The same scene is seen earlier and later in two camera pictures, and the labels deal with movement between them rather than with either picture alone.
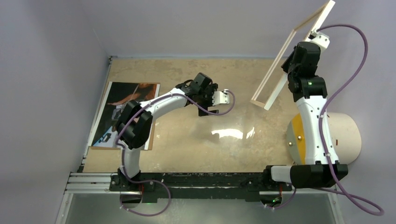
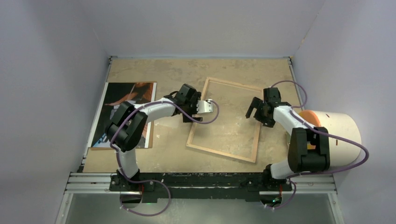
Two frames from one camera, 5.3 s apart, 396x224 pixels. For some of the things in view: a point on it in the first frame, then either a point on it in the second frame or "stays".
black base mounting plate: x=154 y=185 stays
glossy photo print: x=117 y=95 stays
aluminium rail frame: x=99 y=184 stays
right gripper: x=286 y=66 → x=258 y=103
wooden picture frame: x=328 y=5 → x=188 y=144
